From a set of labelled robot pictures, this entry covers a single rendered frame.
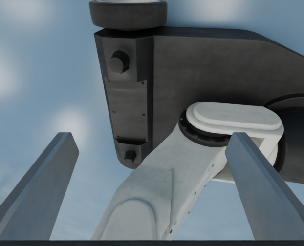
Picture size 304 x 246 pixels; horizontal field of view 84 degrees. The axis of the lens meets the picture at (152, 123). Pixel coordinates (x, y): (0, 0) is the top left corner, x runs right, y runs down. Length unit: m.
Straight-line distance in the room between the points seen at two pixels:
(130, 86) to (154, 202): 0.34
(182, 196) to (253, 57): 0.36
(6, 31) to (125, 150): 0.63
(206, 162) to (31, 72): 0.80
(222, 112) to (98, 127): 0.66
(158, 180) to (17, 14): 0.74
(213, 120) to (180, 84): 0.17
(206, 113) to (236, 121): 0.06
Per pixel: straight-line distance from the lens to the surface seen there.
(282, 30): 0.69
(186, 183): 0.31
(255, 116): 0.43
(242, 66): 0.50
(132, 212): 0.24
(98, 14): 0.47
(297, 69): 0.55
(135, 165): 0.72
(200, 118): 0.38
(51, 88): 0.90
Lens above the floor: 0.61
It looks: 50 degrees down
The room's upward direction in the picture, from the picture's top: 166 degrees counter-clockwise
